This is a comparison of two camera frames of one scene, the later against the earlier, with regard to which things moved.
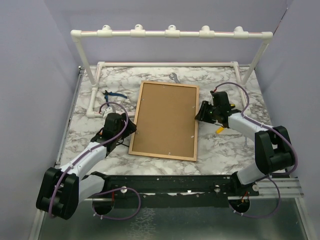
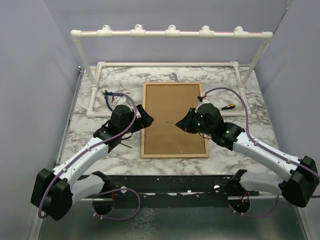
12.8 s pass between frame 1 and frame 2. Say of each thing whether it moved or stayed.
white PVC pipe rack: stayed
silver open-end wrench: stayed
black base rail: stayed
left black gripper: moved
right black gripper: moved
